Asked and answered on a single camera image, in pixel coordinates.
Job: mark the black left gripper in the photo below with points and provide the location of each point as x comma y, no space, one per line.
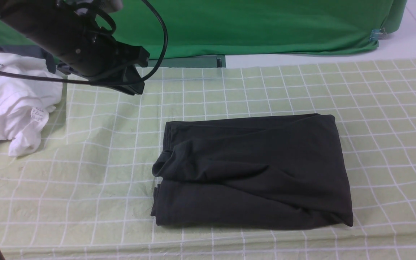
107,63

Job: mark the dark gray long-sleeve top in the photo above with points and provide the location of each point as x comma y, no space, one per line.
276,172

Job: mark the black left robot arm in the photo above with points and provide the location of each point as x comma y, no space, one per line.
81,36

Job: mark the green backdrop cloth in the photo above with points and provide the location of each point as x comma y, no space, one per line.
242,27

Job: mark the dark green metal base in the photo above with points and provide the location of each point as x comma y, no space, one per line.
196,62

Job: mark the white crumpled shirt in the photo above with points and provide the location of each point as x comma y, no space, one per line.
25,105

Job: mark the green checkered tablecloth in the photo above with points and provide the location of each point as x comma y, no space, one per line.
86,194

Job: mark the teal binder clip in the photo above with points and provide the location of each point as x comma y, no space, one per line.
378,34

